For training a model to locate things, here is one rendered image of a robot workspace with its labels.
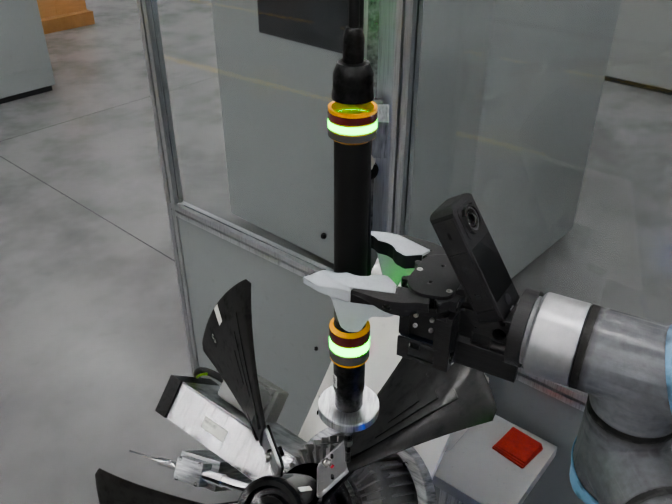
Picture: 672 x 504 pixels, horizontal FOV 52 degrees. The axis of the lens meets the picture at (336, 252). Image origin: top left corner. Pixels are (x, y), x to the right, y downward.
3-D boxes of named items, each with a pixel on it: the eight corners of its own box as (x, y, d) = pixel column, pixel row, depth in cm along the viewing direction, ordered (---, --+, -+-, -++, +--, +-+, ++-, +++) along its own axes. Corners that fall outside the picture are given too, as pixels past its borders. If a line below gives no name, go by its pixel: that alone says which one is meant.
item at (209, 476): (287, 507, 109) (132, 456, 127) (290, 492, 109) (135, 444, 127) (279, 508, 107) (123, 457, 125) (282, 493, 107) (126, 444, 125)
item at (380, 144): (352, 139, 134) (352, 97, 129) (387, 140, 133) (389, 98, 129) (348, 161, 125) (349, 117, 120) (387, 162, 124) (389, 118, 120)
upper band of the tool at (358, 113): (330, 127, 63) (330, 97, 61) (377, 128, 62) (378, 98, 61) (326, 146, 59) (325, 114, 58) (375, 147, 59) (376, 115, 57)
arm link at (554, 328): (578, 335, 55) (599, 284, 61) (521, 318, 56) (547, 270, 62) (561, 403, 59) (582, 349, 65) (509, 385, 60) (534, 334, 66)
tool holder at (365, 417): (322, 376, 84) (321, 312, 78) (380, 379, 83) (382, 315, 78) (314, 431, 76) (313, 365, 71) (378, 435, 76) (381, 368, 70)
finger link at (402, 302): (348, 312, 62) (446, 320, 61) (348, 298, 61) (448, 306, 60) (354, 282, 66) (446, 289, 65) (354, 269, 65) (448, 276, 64)
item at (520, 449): (512, 429, 155) (513, 423, 154) (543, 449, 150) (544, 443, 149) (491, 448, 150) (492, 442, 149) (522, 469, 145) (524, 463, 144)
